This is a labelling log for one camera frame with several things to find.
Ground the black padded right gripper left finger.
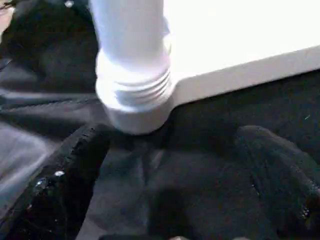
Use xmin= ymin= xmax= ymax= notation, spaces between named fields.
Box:
xmin=0 ymin=123 xmax=112 ymax=240

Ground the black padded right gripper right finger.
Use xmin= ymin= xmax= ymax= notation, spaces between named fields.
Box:
xmin=234 ymin=124 xmax=320 ymax=240

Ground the white plastic table top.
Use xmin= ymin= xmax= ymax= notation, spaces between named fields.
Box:
xmin=106 ymin=0 xmax=320 ymax=136

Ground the white plastic table leg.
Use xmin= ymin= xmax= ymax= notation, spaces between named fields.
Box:
xmin=89 ymin=0 xmax=176 ymax=112

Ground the black glossy mat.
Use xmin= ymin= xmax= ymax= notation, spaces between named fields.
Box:
xmin=0 ymin=0 xmax=320 ymax=240

